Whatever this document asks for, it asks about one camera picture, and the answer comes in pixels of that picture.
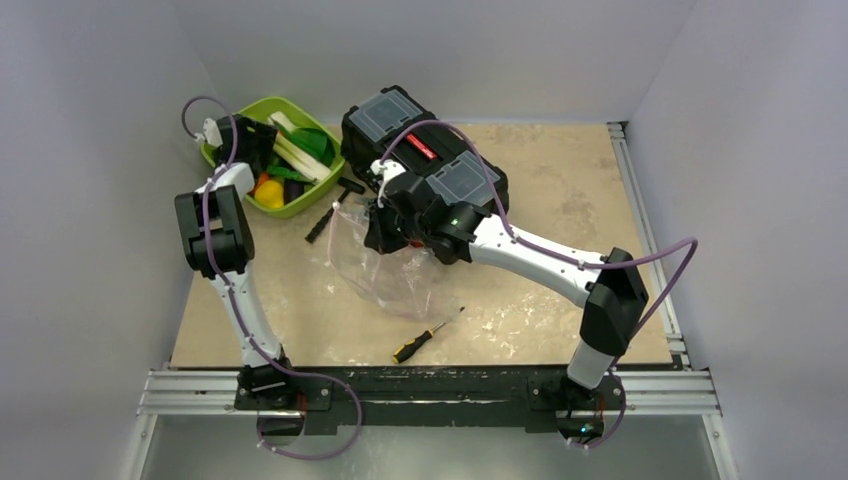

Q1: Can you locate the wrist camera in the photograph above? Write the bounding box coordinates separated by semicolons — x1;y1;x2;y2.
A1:
370;160;406;204
194;118;223;148

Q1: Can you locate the clear zip top bag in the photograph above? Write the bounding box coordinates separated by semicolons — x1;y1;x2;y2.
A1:
326;203;461;322

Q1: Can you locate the toy lemon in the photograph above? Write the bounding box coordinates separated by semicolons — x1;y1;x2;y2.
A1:
253;180;285;210

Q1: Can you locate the green plastic bin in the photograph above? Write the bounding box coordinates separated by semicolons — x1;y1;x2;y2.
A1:
232;97;345;219

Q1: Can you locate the toy green onion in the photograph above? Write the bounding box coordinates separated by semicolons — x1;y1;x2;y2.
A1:
268;111;331;183

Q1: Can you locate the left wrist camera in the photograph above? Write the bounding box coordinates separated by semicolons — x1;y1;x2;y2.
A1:
194;118;223;148

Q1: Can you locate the toy purple eggplant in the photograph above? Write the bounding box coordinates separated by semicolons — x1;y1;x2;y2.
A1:
283;179;307;205

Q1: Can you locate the black toolbox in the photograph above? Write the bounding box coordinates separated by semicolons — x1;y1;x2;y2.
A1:
340;84;511;266

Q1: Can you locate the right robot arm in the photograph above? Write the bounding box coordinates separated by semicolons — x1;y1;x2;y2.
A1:
365;172;649;407

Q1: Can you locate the toy green leaf vegetable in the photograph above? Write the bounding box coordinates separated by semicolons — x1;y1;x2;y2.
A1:
277;126;335;167

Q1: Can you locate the black hammer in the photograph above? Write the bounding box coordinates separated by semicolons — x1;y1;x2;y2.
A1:
304;177;365;244

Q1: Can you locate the toy orange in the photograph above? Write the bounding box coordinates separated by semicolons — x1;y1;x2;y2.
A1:
249;172;270;196

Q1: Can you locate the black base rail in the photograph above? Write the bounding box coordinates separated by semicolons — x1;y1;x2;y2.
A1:
233;365;625;439

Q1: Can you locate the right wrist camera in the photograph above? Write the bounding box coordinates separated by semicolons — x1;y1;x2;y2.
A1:
370;160;406;204

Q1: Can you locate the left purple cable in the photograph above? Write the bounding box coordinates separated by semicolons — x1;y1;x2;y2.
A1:
181;95;313;382

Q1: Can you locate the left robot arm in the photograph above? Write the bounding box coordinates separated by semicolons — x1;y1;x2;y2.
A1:
174;115;298;409

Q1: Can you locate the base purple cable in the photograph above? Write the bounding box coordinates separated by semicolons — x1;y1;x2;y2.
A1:
256;370;364;462

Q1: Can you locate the yellow black screwdriver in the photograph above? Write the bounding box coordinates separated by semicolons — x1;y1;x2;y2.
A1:
391;305;467;365

